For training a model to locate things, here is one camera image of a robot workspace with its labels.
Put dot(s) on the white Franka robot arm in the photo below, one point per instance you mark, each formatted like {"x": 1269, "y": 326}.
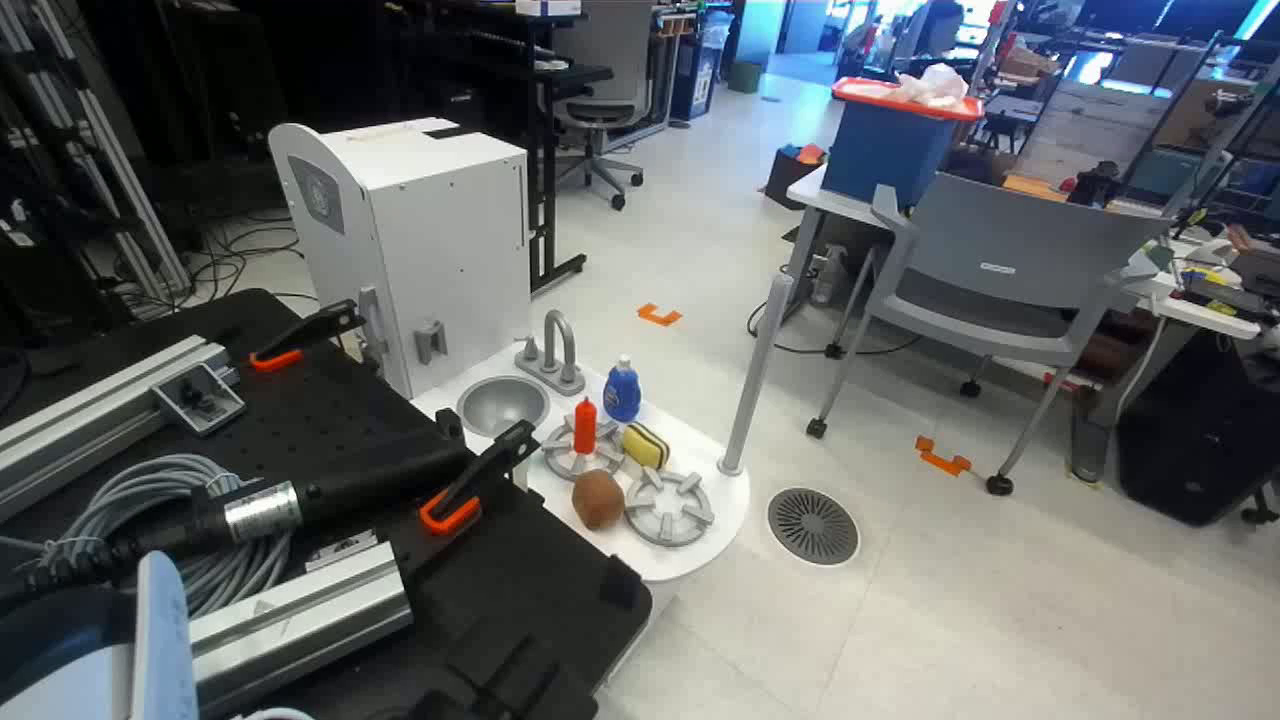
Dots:
{"x": 82, "y": 666}

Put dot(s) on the yellow sponge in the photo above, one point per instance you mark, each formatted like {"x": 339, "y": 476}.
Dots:
{"x": 646, "y": 444}

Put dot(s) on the grey toy faucet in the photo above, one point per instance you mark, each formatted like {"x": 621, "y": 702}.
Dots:
{"x": 559, "y": 349}

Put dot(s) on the grey toy burner grate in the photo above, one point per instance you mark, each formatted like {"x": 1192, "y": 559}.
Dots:
{"x": 566, "y": 457}
{"x": 664, "y": 499}

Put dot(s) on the grey toy sink bowl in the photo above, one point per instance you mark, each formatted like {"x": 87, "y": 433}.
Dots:
{"x": 501, "y": 402}

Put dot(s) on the black standing desk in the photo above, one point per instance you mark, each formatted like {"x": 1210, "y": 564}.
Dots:
{"x": 543, "y": 201}

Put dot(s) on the round metal floor drain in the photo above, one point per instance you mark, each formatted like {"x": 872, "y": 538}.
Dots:
{"x": 812, "y": 526}

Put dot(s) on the black crate with orange items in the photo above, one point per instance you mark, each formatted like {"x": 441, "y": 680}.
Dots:
{"x": 795, "y": 171}

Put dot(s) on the white office table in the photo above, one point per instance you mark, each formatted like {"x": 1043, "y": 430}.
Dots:
{"x": 829, "y": 201}

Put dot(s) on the white toy kitchen unit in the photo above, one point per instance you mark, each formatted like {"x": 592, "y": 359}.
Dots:
{"x": 425, "y": 226}

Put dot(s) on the grey swivel office chair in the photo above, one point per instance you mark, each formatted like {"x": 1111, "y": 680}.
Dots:
{"x": 602, "y": 80}

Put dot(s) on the blue storage bin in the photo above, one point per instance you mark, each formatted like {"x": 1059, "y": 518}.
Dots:
{"x": 887, "y": 153}

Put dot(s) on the orange bin lid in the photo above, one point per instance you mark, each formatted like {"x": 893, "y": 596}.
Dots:
{"x": 882, "y": 98}

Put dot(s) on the grey plastic chair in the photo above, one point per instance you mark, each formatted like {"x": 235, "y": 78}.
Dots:
{"x": 1015, "y": 253}

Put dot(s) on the clear plastic bag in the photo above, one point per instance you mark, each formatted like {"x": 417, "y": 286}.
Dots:
{"x": 935, "y": 80}

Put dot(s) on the aluminium extrusion bar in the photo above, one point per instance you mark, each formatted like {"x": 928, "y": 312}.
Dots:
{"x": 95, "y": 413}
{"x": 303, "y": 623}

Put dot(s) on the white toy kitchen post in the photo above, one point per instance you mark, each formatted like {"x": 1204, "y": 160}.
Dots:
{"x": 755, "y": 374}

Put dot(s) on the aluminium frame rack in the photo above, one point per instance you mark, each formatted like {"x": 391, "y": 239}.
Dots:
{"x": 120, "y": 201}

